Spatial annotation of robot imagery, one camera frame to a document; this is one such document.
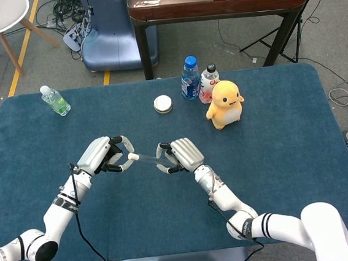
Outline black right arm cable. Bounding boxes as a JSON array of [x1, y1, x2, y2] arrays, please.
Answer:
[[205, 174, 267, 261]]

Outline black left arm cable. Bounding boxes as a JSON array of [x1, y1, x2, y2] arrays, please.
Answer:
[[68, 160, 114, 261]]

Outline blue carpet table mat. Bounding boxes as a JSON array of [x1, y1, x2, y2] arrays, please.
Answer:
[[0, 59, 348, 261]]

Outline black cap pink label bottle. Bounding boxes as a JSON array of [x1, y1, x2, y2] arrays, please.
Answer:
[[196, 63, 222, 104]]

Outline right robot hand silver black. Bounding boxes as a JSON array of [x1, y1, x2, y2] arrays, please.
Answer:
[[153, 136, 206, 176]]

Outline black tripod stand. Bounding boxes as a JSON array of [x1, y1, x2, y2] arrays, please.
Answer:
[[235, 0, 337, 69]]

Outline clear glass test tube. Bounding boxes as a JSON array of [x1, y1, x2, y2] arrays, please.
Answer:
[[136, 151, 167, 168]]

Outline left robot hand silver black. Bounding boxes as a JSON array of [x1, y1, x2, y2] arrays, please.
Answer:
[[74, 133, 138, 177]]

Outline yellow plush toy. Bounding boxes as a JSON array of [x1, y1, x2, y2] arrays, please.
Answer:
[[203, 78, 248, 131]]

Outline white cable coil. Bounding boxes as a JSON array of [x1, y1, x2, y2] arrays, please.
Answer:
[[327, 87, 348, 109]]

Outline green label water bottle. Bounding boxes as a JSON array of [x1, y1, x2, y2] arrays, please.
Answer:
[[39, 83, 72, 119]]

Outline brown mahjong table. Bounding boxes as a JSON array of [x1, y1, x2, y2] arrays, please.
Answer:
[[126, 0, 319, 82]]

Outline blue grey machine base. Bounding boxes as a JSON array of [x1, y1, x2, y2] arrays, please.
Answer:
[[76, 0, 161, 74]]

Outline blue cap water bottle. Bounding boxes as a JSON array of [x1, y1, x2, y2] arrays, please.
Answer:
[[177, 55, 203, 102]]

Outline round tin white lid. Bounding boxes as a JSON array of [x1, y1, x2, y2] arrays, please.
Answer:
[[152, 94, 174, 115]]

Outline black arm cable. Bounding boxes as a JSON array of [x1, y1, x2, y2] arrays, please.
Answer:
[[68, 160, 114, 261], [205, 174, 267, 261]]

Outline white power strip with plugs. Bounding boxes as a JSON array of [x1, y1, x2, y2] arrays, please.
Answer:
[[61, 21, 92, 54]]

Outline black cable bundle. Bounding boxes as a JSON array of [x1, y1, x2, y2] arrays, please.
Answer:
[[34, 0, 91, 36]]

